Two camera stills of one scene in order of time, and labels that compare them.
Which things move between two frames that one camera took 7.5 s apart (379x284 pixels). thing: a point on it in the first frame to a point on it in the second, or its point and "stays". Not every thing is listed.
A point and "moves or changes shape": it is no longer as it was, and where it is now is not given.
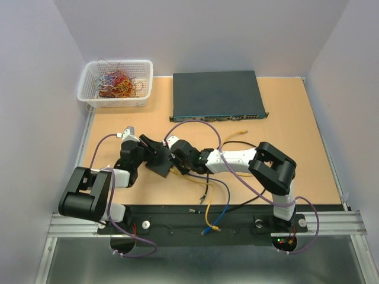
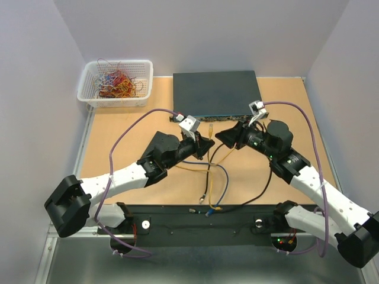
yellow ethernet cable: [242, 131] to [210, 132]
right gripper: [183, 169] to [237, 134]
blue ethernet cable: [208, 230] to [210, 211]
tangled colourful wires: [115, 81] stays
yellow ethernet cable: [215, 228] moves or changes shape
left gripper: [145, 140] to [201, 145]
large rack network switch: [217, 96] stays
